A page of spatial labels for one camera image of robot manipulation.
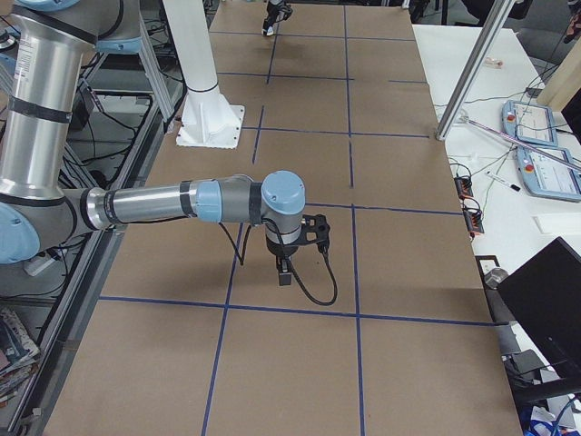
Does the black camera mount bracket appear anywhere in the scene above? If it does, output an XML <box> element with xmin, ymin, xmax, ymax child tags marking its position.
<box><xmin>297</xmin><ymin>213</ymin><xmax>330</xmax><ymax>253</ymax></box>

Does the black laptop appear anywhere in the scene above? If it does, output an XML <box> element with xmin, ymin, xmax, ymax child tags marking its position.
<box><xmin>497</xmin><ymin>237</ymin><xmax>580</xmax><ymax>378</ymax></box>

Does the teach pendant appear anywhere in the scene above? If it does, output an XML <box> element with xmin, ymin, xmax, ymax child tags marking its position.
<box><xmin>502</xmin><ymin>100</ymin><xmax>558</xmax><ymax>147</ymax></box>
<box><xmin>517</xmin><ymin>146</ymin><xmax>580</xmax><ymax>203</ymax></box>

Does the black marker pen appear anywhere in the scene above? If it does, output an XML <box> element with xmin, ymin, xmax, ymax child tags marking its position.
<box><xmin>486</xmin><ymin>172</ymin><xmax>521</xmax><ymax>192</ymax></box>

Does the silver metal cylinder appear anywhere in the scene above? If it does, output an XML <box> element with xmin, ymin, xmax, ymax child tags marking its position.
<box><xmin>484</xmin><ymin>267</ymin><xmax>509</xmax><ymax>290</ymax></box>

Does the aluminium frame post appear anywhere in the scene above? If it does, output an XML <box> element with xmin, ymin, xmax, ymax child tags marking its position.
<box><xmin>435</xmin><ymin>0</ymin><xmax>515</xmax><ymax>141</ymax></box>

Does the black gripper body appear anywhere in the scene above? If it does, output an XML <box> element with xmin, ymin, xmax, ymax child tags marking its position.
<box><xmin>265</xmin><ymin>234</ymin><xmax>299</xmax><ymax>259</ymax></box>

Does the upper teach pendant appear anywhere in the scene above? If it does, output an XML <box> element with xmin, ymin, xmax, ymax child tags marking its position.
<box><xmin>502</xmin><ymin>100</ymin><xmax>558</xmax><ymax>147</ymax></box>

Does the orange black connector lower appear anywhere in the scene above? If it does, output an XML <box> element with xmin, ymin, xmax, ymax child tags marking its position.
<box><xmin>462</xmin><ymin>206</ymin><xmax>485</xmax><ymax>237</ymax></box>

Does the orange black connector upper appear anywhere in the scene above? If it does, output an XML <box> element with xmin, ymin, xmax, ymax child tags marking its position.
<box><xmin>454</xmin><ymin>176</ymin><xmax>473</xmax><ymax>200</ymax></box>

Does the orange black connector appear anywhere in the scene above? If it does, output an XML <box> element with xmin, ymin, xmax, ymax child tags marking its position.
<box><xmin>454</xmin><ymin>176</ymin><xmax>473</xmax><ymax>200</ymax></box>
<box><xmin>462</xmin><ymin>206</ymin><xmax>485</xmax><ymax>237</ymax></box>

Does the lower teach pendant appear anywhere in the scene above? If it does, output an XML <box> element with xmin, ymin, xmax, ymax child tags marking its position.
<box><xmin>517</xmin><ymin>146</ymin><xmax>580</xmax><ymax>203</ymax></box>

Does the brown paper table cover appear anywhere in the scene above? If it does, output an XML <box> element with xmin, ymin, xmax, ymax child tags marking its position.
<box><xmin>45</xmin><ymin>2</ymin><xmax>520</xmax><ymax>435</ymax></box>

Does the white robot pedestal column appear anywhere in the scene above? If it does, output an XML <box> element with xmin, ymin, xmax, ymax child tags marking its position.
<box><xmin>162</xmin><ymin>0</ymin><xmax>245</xmax><ymax>149</ymax></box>

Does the stack of magazines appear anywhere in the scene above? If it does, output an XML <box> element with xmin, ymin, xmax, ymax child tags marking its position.
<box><xmin>1</xmin><ymin>306</ymin><xmax>40</xmax><ymax>406</ymax></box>

